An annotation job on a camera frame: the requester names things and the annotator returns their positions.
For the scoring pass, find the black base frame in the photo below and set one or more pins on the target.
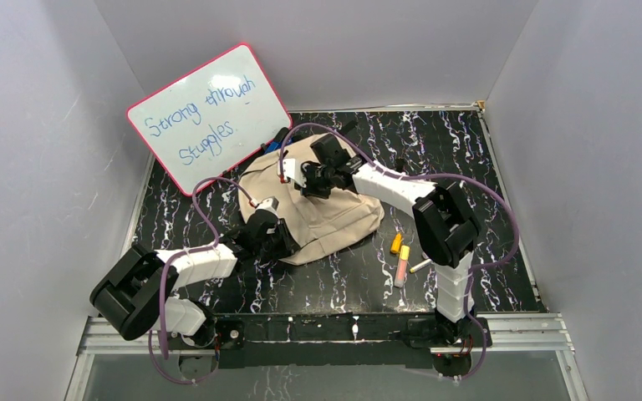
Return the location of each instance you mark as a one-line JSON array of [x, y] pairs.
[[422, 340]]

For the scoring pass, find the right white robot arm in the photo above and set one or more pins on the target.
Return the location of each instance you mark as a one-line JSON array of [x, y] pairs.
[[446, 226]]

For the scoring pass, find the orange highlighter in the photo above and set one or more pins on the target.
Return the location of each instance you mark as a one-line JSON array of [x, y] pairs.
[[396, 244]]

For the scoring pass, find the aluminium rail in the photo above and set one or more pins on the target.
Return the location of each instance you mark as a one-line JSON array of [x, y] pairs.
[[521, 331]]

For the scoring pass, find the yellow white pen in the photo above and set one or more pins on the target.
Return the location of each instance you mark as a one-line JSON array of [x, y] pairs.
[[417, 267]]

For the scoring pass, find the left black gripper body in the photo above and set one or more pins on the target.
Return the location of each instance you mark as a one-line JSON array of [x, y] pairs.
[[281, 243]]

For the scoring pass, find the yellow pink highlighter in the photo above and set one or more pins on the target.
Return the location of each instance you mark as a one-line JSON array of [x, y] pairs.
[[401, 267]]

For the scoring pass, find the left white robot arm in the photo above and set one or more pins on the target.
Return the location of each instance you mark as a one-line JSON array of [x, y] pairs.
[[136, 295]]

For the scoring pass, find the beige backpack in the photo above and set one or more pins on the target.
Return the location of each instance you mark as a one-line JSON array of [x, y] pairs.
[[320, 226]]

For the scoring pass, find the pink framed whiteboard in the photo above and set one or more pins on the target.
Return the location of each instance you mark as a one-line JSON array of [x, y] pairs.
[[211, 119]]

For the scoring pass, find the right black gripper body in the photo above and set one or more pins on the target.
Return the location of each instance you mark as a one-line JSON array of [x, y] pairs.
[[318, 182]]

